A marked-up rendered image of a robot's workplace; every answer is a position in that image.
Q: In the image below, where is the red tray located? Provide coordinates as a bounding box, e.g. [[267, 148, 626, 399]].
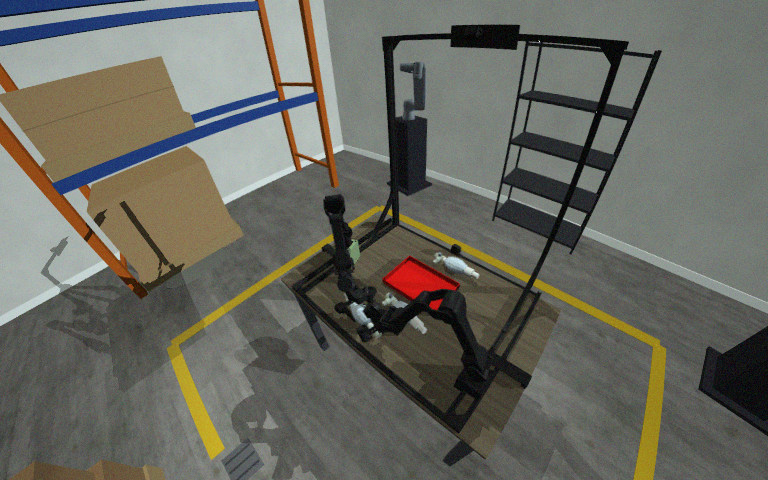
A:
[[383, 256, 459, 301]]

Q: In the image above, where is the white resuscitator bag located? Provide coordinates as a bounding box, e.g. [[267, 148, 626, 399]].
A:
[[350, 302, 382, 339]]

